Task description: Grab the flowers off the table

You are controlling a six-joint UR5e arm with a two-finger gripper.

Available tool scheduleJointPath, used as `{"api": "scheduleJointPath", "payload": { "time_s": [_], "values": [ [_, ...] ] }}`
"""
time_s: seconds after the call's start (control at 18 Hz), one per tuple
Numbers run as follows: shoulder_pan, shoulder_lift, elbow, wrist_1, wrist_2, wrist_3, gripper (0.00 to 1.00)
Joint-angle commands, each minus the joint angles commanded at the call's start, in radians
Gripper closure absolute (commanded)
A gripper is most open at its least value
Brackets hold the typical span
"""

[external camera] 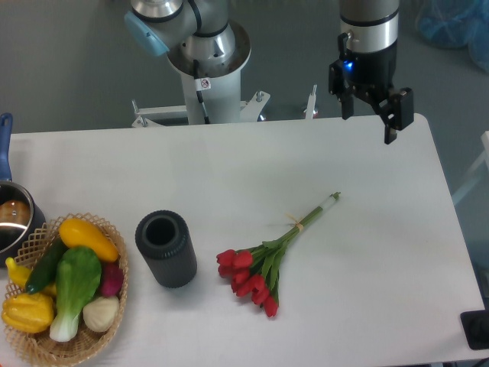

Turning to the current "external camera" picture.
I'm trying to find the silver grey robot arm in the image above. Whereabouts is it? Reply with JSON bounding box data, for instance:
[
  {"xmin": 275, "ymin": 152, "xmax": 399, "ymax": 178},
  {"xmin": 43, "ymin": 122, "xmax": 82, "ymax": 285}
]
[{"xmin": 125, "ymin": 1, "xmax": 413, "ymax": 144}]

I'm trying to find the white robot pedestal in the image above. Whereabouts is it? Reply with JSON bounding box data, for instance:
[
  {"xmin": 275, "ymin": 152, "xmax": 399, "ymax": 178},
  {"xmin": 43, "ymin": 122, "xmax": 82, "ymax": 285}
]
[{"xmin": 131, "ymin": 18, "xmax": 318, "ymax": 128}]

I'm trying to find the dark green cucumber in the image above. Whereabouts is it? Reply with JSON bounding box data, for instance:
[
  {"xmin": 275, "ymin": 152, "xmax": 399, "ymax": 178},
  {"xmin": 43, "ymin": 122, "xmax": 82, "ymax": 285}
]
[{"xmin": 24, "ymin": 237, "xmax": 68, "ymax": 294}]

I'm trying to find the white garlic bulb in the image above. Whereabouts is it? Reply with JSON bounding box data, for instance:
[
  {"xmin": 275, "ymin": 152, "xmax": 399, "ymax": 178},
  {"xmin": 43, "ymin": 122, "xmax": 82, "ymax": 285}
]
[{"xmin": 83, "ymin": 296, "xmax": 119, "ymax": 333}]

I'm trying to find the yellow squash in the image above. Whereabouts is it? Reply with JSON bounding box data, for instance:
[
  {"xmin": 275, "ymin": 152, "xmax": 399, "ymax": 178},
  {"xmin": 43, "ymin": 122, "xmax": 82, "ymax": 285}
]
[{"xmin": 59, "ymin": 218, "xmax": 119, "ymax": 262}]

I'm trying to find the small yellow gourd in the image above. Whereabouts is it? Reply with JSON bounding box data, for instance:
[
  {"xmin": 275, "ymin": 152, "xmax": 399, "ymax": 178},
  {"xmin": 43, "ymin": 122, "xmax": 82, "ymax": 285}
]
[{"xmin": 5, "ymin": 257, "xmax": 57, "ymax": 297}]

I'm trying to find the dark grey ribbed vase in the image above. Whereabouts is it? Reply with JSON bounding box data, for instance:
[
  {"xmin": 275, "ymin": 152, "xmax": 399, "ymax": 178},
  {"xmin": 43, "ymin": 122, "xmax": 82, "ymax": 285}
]
[{"xmin": 134, "ymin": 210, "xmax": 197, "ymax": 288}]

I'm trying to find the blue plastic bag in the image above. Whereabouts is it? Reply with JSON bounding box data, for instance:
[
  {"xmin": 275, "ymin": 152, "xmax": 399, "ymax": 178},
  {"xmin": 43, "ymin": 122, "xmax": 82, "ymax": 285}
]
[{"xmin": 415, "ymin": 1, "xmax": 488, "ymax": 72}]

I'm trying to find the red tulip bouquet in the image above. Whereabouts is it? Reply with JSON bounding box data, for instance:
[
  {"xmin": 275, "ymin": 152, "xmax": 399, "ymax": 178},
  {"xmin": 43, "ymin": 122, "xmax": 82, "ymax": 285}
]
[{"xmin": 215, "ymin": 191, "xmax": 341, "ymax": 318}]

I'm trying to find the yellow bell pepper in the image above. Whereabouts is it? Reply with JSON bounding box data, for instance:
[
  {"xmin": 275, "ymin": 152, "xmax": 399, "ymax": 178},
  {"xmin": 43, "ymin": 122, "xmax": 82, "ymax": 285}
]
[{"xmin": 2, "ymin": 293, "xmax": 54, "ymax": 333}]

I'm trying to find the purple red radish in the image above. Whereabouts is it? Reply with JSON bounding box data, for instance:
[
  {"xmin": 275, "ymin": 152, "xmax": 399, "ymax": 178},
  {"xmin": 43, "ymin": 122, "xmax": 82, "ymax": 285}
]
[{"xmin": 99, "ymin": 264, "xmax": 124, "ymax": 297}]

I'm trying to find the woven wicker basket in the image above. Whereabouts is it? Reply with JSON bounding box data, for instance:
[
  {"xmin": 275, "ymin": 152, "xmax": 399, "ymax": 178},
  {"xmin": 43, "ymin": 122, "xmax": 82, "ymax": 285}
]
[{"xmin": 3, "ymin": 213, "xmax": 129, "ymax": 366}]

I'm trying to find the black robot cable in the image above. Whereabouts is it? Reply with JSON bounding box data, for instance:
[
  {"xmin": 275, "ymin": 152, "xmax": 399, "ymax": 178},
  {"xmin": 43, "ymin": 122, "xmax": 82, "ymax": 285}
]
[{"xmin": 193, "ymin": 59, "xmax": 211, "ymax": 125}]

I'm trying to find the green bok choy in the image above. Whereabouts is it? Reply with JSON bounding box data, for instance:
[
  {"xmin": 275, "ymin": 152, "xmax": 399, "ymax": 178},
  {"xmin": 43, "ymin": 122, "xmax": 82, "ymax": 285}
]
[{"xmin": 50, "ymin": 246, "xmax": 102, "ymax": 343}]

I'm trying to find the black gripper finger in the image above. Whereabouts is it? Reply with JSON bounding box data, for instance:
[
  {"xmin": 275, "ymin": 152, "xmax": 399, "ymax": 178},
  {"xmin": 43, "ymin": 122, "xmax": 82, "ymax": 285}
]
[
  {"xmin": 374, "ymin": 87, "xmax": 414, "ymax": 145},
  {"xmin": 329, "ymin": 67, "xmax": 354, "ymax": 120}
]

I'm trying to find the black device at edge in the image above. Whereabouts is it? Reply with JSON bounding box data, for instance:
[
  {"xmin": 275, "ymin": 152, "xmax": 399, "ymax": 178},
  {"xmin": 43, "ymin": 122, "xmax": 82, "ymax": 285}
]
[{"xmin": 460, "ymin": 310, "xmax": 488, "ymax": 350}]

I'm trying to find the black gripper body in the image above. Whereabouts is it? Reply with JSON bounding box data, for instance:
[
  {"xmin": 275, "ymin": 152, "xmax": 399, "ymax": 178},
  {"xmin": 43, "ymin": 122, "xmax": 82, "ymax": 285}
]
[{"xmin": 329, "ymin": 33, "xmax": 397, "ymax": 104}]

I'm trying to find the blue handled saucepan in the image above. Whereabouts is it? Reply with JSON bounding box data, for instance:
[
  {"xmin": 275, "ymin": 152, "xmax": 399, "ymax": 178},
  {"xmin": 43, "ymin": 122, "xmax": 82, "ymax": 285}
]
[{"xmin": 1, "ymin": 112, "xmax": 45, "ymax": 268}]

